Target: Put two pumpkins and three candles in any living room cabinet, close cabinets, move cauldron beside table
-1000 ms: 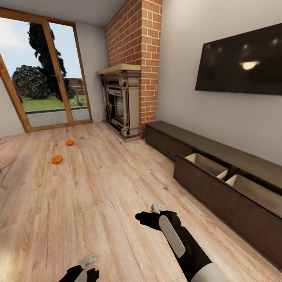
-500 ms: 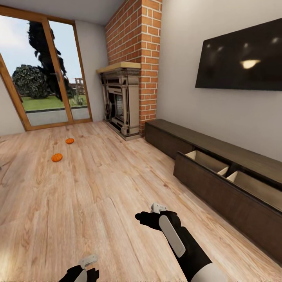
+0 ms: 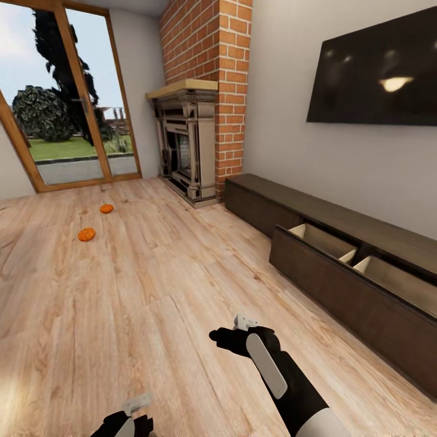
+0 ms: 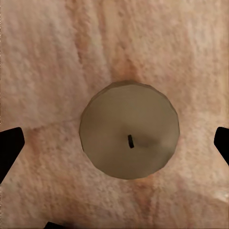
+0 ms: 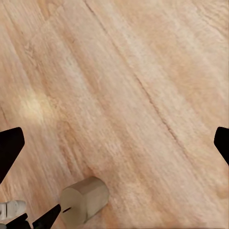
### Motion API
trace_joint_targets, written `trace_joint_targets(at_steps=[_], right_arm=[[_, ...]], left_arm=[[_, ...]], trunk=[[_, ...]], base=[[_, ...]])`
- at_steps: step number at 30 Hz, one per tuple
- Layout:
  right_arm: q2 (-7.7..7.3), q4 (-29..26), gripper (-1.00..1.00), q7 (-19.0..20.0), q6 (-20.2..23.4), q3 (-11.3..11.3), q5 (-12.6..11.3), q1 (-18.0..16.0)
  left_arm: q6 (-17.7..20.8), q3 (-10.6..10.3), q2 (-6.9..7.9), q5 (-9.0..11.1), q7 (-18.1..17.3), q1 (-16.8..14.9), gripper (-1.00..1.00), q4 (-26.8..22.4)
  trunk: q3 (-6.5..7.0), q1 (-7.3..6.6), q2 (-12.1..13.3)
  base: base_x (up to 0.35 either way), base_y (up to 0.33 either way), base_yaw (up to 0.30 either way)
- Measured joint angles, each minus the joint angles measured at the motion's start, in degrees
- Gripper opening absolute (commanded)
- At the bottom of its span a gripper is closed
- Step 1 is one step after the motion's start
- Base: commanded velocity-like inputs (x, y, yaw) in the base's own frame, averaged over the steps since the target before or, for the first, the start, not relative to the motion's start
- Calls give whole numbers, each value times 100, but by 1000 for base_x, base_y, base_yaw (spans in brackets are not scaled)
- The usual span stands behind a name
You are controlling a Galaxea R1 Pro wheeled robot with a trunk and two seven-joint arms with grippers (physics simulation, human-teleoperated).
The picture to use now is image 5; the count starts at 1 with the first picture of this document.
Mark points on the pillar candle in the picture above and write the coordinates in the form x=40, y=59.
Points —
x=82, y=201

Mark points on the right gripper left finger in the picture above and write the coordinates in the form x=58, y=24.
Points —
x=11, y=143

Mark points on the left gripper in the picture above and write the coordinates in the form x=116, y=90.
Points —
x=44, y=222

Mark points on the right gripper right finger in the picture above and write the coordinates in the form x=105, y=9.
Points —
x=221, y=141

